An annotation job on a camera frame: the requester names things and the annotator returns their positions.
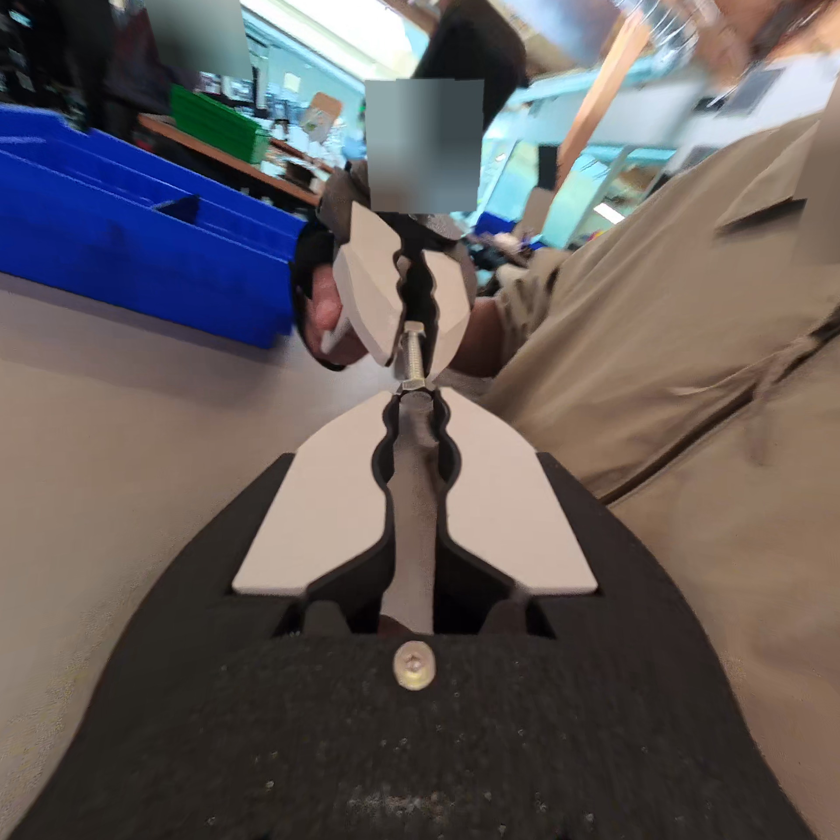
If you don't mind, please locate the blue divided storage bin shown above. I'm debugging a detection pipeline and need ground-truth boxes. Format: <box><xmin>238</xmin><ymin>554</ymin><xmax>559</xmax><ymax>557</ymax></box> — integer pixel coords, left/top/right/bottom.
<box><xmin>0</xmin><ymin>105</ymin><xmax>309</xmax><ymax>349</ymax></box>

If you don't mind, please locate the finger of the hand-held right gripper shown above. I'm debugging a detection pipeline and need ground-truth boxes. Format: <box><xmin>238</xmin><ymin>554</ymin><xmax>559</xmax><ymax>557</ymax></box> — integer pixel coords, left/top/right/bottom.
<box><xmin>332</xmin><ymin>204</ymin><xmax>412</xmax><ymax>367</ymax></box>
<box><xmin>420</xmin><ymin>241</ymin><xmax>477</xmax><ymax>383</ymax></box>

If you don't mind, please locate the green storage bin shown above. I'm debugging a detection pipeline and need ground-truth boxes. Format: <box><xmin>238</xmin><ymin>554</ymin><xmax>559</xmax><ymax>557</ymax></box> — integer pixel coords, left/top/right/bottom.
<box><xmin>171</xmin><ymin>86</ymin><xmax>273</xmax><ymax>165</ymax></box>

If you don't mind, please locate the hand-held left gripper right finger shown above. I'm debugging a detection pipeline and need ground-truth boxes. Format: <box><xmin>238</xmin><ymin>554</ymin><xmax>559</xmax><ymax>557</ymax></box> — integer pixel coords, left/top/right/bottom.
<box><xmin>434</xmin><ymin>390</ymin><xmax>599</xmax><ymax>624</ymax></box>

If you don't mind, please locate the brown wooden table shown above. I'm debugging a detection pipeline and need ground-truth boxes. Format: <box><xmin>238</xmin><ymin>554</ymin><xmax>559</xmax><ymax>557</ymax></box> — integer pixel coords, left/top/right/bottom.
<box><xmin>138</xmin><ymin>115</ymin><xmax>322</xmax><ymax>207</ymax></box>

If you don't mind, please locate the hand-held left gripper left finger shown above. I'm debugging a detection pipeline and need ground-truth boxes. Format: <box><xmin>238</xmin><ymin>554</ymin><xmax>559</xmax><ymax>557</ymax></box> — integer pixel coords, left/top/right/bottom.
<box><xmin>231</xmin><ymin>390</ymin><xmax>403</xmax><ymax>628</ymax></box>

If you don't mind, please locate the person's right forearm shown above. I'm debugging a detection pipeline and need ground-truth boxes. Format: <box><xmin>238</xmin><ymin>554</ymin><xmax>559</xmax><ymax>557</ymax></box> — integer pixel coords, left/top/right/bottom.
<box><xmin>453</xmin><ymin>296</ymin><xmax>508</xmax><ymax>379</ymax></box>

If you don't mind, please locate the silver bolt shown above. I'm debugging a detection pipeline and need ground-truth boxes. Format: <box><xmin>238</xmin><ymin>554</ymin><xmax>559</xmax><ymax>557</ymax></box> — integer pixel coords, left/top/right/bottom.
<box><xmin>401</xmin><ymin>321</ymin><xmax>429</xmax><ymax>382</ymax></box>

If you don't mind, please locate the tan document stand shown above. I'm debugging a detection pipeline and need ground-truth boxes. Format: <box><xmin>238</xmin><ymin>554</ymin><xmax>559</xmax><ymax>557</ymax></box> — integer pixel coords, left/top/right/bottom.
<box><xmin>302</xmin><ymin>92</ymin><xmax>345</xmax><ymax>143</ymax></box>

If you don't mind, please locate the person's right hand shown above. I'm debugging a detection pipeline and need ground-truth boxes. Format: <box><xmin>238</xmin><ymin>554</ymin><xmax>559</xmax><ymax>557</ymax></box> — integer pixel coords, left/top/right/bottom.
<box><xmin>305</xmin><ymin>269</ymin><xmax>350</xmax><ymax>364</ymax></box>

